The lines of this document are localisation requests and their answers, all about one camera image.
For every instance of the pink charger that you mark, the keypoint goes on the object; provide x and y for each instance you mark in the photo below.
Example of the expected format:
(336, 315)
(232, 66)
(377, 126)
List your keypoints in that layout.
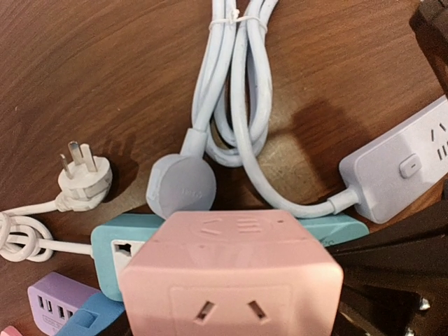
(10, 331)

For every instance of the purple power strip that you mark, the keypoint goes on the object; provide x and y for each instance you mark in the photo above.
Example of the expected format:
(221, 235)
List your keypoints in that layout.
(54, 299)

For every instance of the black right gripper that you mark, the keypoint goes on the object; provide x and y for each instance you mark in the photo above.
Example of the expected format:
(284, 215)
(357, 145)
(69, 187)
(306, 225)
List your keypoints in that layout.
(429, 24)

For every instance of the teal power strip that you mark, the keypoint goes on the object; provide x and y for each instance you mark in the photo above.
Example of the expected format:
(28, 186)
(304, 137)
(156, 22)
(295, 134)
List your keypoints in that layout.
(115, 242)

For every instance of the pink cube socket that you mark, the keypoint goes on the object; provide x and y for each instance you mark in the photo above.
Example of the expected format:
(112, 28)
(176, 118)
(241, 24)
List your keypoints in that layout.
(232, 273)

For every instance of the blue plug adapter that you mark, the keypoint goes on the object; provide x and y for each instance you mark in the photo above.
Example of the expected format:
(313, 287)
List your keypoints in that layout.
(97, 316)

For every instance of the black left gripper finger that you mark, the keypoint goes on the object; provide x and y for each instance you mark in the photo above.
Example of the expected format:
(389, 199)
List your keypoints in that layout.
(395, 279)

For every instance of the grey-blue power strip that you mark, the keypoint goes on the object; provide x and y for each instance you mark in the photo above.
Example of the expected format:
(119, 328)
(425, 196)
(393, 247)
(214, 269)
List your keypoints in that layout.
(396, 168)

